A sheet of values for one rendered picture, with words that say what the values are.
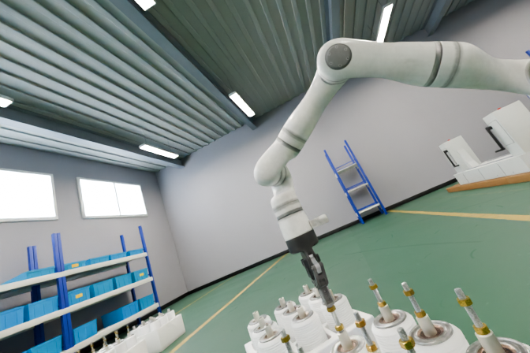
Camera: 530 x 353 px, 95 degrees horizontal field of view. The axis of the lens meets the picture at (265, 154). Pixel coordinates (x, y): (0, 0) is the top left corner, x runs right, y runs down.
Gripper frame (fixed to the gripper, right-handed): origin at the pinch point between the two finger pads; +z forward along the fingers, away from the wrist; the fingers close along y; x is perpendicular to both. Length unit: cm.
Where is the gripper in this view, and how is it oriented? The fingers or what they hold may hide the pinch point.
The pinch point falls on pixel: (326, 295)
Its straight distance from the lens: 65.0
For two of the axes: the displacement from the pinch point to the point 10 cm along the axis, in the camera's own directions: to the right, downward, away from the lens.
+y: 0.1, -3.4, -9.4
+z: 3.9, 8.7, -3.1
